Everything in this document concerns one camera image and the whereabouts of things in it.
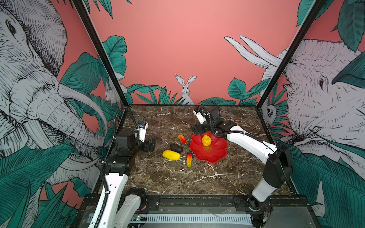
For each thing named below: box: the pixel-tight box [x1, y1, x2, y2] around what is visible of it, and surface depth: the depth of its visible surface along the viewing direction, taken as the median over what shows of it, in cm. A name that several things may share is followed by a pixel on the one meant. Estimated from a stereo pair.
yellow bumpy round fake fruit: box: [201, 134, 212, 147], surface depth 95 cm
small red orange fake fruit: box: [177, 133, 187, 145], surface depth 100 cm
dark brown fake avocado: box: [169, 142, 183, 153], surface depth 94 cm
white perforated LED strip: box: [145, 213, 253, 224], surface depth 71 cm
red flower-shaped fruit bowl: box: [190, 131, 228, 164], surface depth 97 cm
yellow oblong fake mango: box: [162, 150, 182, 162], surface depth 90 cm
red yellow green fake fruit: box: [186, 153, 193, 168], surface depth 90 cm
